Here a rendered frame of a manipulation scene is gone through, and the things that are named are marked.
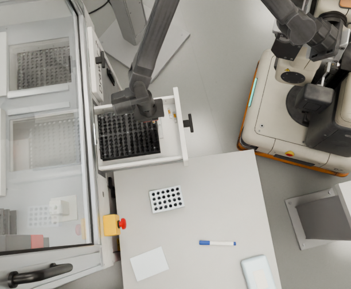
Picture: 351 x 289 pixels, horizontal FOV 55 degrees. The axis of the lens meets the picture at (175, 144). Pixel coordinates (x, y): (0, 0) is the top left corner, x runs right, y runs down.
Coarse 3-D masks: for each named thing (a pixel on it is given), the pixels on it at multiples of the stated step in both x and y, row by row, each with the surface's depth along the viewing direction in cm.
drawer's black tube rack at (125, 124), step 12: (108, 120) 129; (120, 120) 129; (132, 120) 128; (108, 132) 128; (120, 132) 127; (132, 132) 127; (144, 132) 130; (108, 144) 126; (120, 144) 126; (132, 144) 130; (144, 144) 126; (156, 144) 129; (108, 156) 128; (120, 156) 125; (132, 156) 128
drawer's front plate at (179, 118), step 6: (174, 90) 128; (174, 96) 127; (180, 108) 126; (180, 114) 125; (180, 120) 125; (180, 126) 124; (180, 132) 123; (180, 138) 123; (186, 150) 122; (186, 156) 121; (186, 162) 124
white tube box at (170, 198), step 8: (152, 192) 131; (160, 192) 131; (168, 192) 135; (176, 192) 131; (152, 200) 131; (160, 200) 130; (168, 200) 132; (176, 200) 130; (152, 208) 130; (160, 208) 133; (168, 208) 130; (176, 208) 131
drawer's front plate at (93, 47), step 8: (88, 32) 136; (88, 40) 135; (96, 40) 143; (96, 48) 141; (96, 56) 138; (96, 64) 136; (96, 72) 134; (96, 80) 132; (96, 88) 130; (96, 96) 133
